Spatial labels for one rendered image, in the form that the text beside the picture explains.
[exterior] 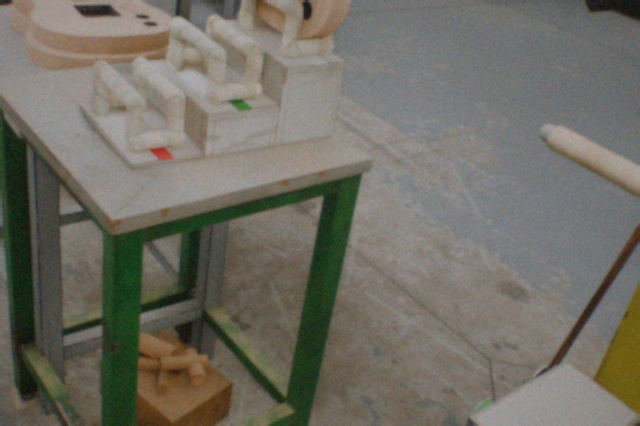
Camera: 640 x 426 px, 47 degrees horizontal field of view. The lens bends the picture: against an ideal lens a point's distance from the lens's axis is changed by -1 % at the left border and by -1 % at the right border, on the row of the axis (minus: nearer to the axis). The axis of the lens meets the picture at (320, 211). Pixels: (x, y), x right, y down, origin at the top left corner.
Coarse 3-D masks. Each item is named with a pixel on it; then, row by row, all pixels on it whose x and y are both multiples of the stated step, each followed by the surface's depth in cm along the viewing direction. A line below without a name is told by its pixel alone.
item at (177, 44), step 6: (174, 36) 150; (180, 36) 150; (174, 42) 151; (180, 42) 151; (174, 48) 152; (180, 48) 152; (174, 54) 152; (180, 54) 153; (174, 60) 153; (180, 60) 153; (168, 66) 154; (174, 66) 153; (180, 66) 154
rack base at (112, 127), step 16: (112, 112) 151; (144, 112) 154; (160, 112) 155; (96, 128) 146; (112, 128) 145; (144, 128) 147; (160, 128) 149; (112, 144) 141; (192, 144) 145; (128, 160) 136; (144, 160) 136; (160, 160) 138; (176, 160) 140
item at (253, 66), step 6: (252, 54) 143; (246, 60) 144; (252, 60) 143; (258, 60) 144; (246, 66) 145; (252, 66) 144; (258, 66) 144; (246, 72) 145; (252, 72) 145; (258, 72) 145; (246, 78) 146; (252, 78) 145; (258, 78) 146
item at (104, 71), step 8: (96, 64) 144; (104, 64) 144; (96, 72) 144; (104, 72) 141; (112, 72) 141; (104, 80) 141; (112, 80) 139; (120, 80) 138; (112, 88) 138; (120, 88) 136; (128, 88) 136; (120, 96) 136; (128, 96) 134; (136, 96) 134; (128, 104) 134; (136, 104) 133; (144, 104) 135
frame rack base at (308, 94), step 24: (264, 24) 164; (264, 48) 151; (240, 72) 158; (264, 72) 150; (288, 72) 145; (312, 72) 148; (336, 72) 152; (288, 96) 148; (312, 96) 152; (336, 96) 155; (288, 120) 151; (312, 120) 155
